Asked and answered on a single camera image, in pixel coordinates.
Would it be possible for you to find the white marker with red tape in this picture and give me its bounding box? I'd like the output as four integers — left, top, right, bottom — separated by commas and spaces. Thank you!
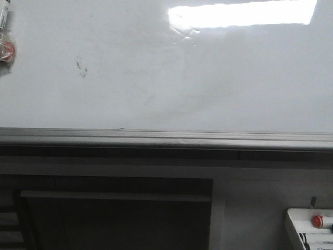
1, 1, 17, 69

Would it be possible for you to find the grey whiteboard marker tray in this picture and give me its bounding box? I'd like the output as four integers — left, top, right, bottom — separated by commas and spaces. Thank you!
1, 128, 332, 161

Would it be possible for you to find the white whiteboard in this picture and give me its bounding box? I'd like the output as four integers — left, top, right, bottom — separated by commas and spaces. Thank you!
1, 1, 332, 133

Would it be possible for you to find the dark cabinet panel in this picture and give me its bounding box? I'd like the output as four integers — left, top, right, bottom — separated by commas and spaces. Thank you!
1, 174, 213, 249

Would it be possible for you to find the black-striped marker in box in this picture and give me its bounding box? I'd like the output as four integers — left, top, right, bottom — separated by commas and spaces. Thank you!
298, 232, 333, 250

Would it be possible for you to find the red-capped white marker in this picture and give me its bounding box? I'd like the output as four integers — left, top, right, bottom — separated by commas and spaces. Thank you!
311, 215, 333, 229

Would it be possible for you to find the white storage box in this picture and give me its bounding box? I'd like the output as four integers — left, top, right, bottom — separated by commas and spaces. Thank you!
285, 208, 332, 249

